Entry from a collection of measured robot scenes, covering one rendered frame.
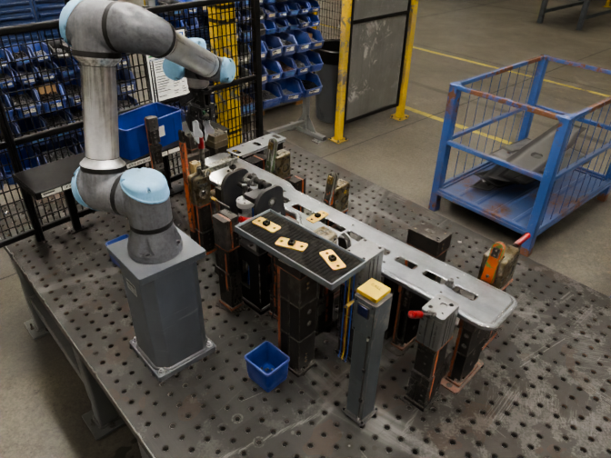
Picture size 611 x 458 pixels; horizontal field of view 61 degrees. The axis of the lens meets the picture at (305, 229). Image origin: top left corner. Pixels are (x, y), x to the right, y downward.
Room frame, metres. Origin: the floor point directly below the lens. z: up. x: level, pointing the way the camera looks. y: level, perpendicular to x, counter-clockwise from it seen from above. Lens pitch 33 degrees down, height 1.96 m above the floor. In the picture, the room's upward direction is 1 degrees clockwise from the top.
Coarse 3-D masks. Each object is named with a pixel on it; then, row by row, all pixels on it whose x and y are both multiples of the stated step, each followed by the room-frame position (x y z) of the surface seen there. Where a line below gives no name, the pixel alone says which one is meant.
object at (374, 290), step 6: (366, 282) 0.99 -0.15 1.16; (372, 282) 0.99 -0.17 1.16; (378, 282) 0.99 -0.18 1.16; (360, 288) 0.96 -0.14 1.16; (366, 288) 0.96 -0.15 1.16; (372, 288) 0.96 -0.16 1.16; (378, 288) 0.96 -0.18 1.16; (384, 288) 0.96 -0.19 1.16; (390, 288) 0.97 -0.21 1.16; (366, 294) 0.94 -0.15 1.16; (372, 294) 0.94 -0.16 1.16; (378, 294) 0.94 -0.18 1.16; (384, 294) 0.94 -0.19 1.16; (372, 300) 0.93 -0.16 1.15; (378, 300) 0.93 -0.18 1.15
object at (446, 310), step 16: (432, 304) 1.02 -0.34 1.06; (448, 304) 1.02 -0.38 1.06; (432, 320) 0.98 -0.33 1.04; (448, 320) 0.99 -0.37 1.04; (416, 336) 1.01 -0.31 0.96; (432, 336) 0.98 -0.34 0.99; (448, 336) 1.01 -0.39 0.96; (416, 352) 1.01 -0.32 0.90; (432, 352) 0.98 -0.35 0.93; (416, 368) 1.00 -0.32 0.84; (432, 368) 0.98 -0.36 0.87; (416, 384) 1.00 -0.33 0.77; (432, 384) 0.98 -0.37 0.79; (416, 400) 0.99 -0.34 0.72; (432, 400) 1.00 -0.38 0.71
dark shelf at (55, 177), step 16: (224, 128) 2.26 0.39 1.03; (176, 144) 2.06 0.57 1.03; (64, 160) 1.89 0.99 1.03; (80, 160) 1.89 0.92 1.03; (128, 160) 1.90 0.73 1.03; (144, 160) 1.93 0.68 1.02; (16, 176) 1.74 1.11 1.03; (32, 176) 1.74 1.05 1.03; (48, 176) 1.75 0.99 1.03; (64, 176) 1.75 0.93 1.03; (32, 192) 1.63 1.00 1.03; (48, 192) 1.65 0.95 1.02
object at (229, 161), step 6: (228, 156) 1.87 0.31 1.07; (234, 156) 1.86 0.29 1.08; (216, 162) 1.82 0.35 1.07; (222, 162) 1.82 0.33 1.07; (228, 162) 1.83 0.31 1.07; (234, 162) 1.85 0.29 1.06; (198, 168) 1.76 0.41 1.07; (210, 168) 1.76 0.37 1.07; (216, 168) 1.78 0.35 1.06; (222, 168) 1.80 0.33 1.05; (234, 168) 1.85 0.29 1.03
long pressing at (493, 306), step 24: (288, 192) 1.72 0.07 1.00; (336, 216) 1.55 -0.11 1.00; (384, 240) 1.41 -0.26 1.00; (384, 264) 1.27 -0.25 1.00; (432, 264) 1.28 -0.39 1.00; (408, 288) 1.17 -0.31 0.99; (432, 288) 1.16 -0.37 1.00; (480, 288) 1.17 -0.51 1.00; (480, 312) 1.06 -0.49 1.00; (504, 312) 1.07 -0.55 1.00
